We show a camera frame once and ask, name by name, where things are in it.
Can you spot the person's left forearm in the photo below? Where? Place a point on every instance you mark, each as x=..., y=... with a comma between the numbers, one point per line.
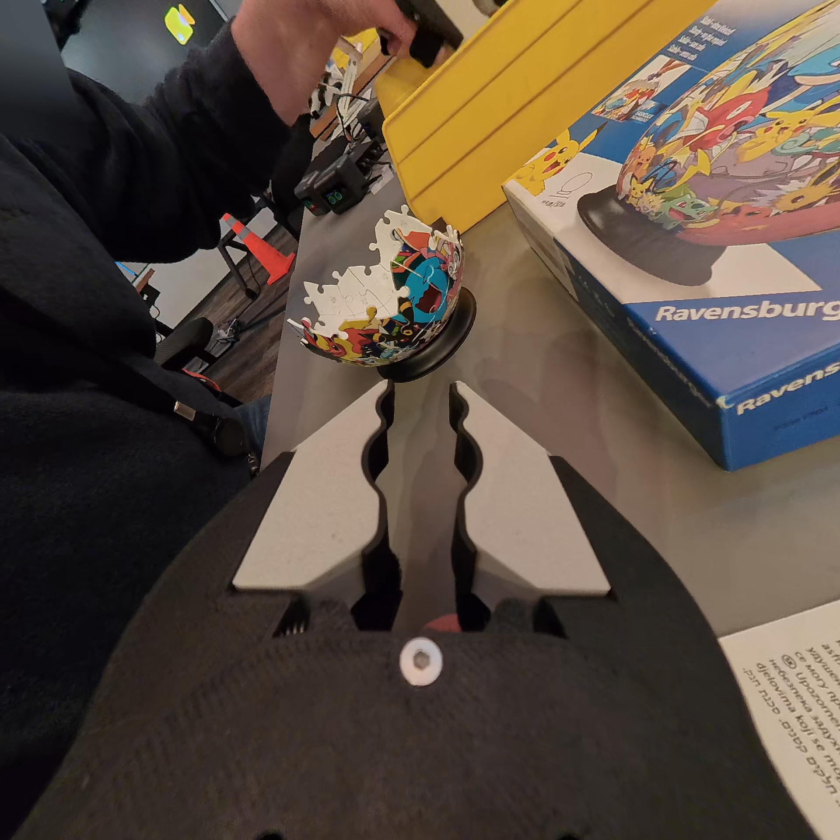
x=190, y=138

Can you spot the person's dark clothed torso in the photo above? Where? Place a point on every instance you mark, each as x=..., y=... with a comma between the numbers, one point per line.
x=85, y=459

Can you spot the colourful half-built puzzle ball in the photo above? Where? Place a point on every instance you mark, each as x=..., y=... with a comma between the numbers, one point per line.
x=420, y=295

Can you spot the black office chair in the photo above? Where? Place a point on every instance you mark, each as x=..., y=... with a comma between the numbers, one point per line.
x=187, y=341

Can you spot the black round ball stand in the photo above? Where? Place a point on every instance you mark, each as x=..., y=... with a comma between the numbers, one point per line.
x=436, y=358

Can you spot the brown wooden table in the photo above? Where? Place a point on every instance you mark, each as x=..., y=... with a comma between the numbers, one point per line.
x=328, y=124

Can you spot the orange traffic cone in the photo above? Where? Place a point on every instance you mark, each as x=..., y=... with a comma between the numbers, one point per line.
x=266, y=256

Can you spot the white printed instruction sheet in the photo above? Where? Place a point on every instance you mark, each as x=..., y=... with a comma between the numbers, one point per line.
x=787, y=695

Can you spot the yellow plastic bin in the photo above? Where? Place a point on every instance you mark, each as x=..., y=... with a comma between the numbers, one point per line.
x=525, y=98

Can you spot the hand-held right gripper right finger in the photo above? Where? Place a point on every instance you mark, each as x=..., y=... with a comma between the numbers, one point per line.
x=525, y=525

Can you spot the person's blue jeans leg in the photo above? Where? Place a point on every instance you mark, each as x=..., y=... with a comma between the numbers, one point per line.
x=256, y=423

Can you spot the white small robot arm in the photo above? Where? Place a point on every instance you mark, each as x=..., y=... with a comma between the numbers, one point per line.
x=328, y=95

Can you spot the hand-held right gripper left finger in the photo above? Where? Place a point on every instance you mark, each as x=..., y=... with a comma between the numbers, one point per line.
x=308, y=518

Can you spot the blue puzzle box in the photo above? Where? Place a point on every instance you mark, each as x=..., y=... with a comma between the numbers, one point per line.
x=722, y=367

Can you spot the person's left hand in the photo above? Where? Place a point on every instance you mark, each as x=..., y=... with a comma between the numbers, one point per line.
x=302, y=52

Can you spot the black wall screen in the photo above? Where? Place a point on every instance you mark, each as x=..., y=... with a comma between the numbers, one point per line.
x=124, y=46

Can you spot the black battery charger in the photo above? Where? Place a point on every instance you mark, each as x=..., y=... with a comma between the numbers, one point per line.
x=344, y=184
x=308, y=193

